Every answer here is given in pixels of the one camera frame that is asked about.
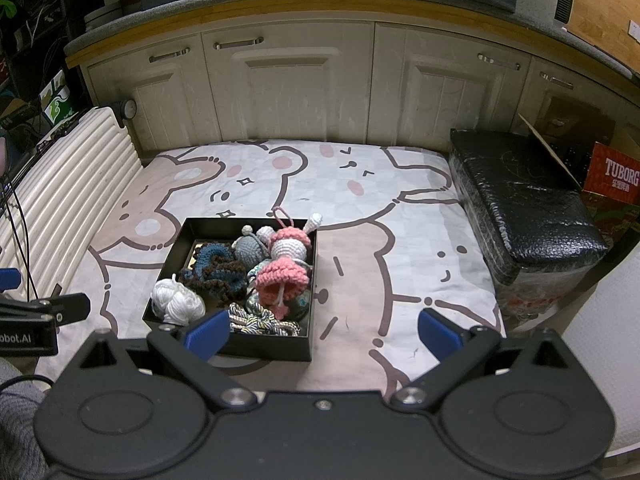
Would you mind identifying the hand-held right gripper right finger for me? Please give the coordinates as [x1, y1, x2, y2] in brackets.
[389, 308, 584, 411]

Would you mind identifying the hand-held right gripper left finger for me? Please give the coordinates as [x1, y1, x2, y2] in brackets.
[66, 309, 259, 411]

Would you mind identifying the white yarn ball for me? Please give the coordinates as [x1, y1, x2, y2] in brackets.
[150, 273, 208, 326]

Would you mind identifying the grey braided rope knot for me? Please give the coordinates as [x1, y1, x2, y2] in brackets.
[227, 304, 302, 337]

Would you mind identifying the blue brown crochet scrunchie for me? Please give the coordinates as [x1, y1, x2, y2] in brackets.
[181, 241, 249, 307]

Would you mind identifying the black cardboard box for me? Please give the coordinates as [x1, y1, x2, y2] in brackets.
[142, 217, 321, 363]

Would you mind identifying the grey crochet octopus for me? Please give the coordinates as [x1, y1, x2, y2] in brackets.
[234, 224, 274, 267]

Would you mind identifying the blue floral fabric pouch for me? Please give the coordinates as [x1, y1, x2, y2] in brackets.
[290, 285, 312, 319]

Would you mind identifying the pink white crochet bunny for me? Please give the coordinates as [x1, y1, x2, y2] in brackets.
[256, 205, 324, 267]

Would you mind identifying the person's left forearm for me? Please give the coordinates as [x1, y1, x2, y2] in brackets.
[0, 357, 52, 480]

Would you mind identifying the cartoon bear printed blanket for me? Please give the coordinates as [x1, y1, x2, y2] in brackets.
[35, 140, 509, 396]

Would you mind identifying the black plastic-wrapped case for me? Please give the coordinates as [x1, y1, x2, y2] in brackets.
[448, 128, 609, 320]

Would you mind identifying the dark printed carton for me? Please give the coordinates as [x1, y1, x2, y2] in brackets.
[0, 99, 42, 132]

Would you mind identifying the green white carton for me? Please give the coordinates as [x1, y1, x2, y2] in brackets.
[40, 69, 77, 127]

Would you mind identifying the cream cabinet door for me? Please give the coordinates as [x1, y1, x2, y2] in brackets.
[81, 34, 207, 152]
[519, 56, 627, 131]
[201, 21, 377, 144]
[371, 21, 534, 152]

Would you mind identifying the red printed carton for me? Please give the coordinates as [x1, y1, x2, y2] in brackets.
[581, 141, 640, 207]

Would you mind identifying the dark cluttered shelf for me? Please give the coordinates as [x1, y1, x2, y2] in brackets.
[0, 0, 76, 111]

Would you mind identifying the thin black cable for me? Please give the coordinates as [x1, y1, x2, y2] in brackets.
[0, 373, 55, 392]

